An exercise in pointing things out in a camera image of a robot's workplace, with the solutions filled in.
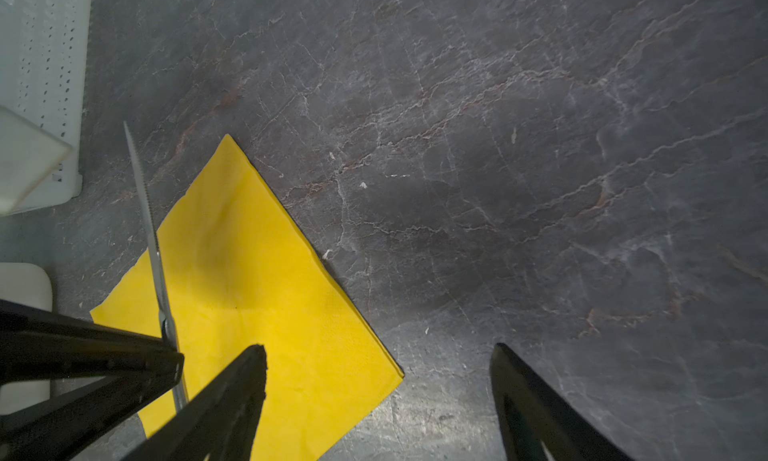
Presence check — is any white plastic tray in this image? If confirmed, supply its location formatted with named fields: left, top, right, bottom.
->
left=1, top=262, right=53, bottom=415

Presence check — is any silver knife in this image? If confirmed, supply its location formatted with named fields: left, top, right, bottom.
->
left=122, top=120, right=190, bottom=413

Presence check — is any yellow paper napkin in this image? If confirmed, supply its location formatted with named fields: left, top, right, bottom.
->
left=89, top=133, right=406, bottom=461

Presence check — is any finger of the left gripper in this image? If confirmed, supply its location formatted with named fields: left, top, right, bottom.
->
left=1, top=370, right=180, bottom=460
left=1, top=300, right=184, bottom=384

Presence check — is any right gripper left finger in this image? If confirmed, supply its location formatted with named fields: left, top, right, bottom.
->
left=126, top=345, right=267, bottom=460

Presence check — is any white perforated plastic basket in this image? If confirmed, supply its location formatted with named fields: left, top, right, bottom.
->
left=1, top=0, right=92, bottom=215

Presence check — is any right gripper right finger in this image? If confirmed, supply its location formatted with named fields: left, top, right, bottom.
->
left=490, top=343, right=630, bottom=460

